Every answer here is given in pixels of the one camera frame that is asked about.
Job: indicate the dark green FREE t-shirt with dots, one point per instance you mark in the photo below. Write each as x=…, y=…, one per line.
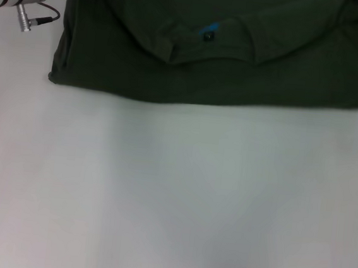
x=204, y=73

